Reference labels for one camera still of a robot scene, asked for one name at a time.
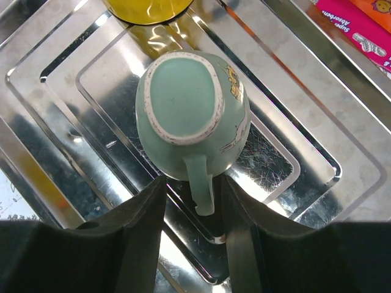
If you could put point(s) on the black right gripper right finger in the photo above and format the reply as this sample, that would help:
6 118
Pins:
268 252

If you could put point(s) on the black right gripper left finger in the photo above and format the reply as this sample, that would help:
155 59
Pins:
116 252

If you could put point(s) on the yellow mug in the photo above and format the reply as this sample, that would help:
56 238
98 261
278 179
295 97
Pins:
145 12

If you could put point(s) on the floral table mat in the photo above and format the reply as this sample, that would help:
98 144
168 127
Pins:
12 205

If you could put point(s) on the sage green mug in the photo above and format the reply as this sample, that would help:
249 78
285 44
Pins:
193 119

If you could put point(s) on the pink orange box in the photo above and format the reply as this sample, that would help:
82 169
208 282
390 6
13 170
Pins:
368 36

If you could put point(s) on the silver metal tray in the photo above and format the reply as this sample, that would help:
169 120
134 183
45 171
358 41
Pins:
319 144

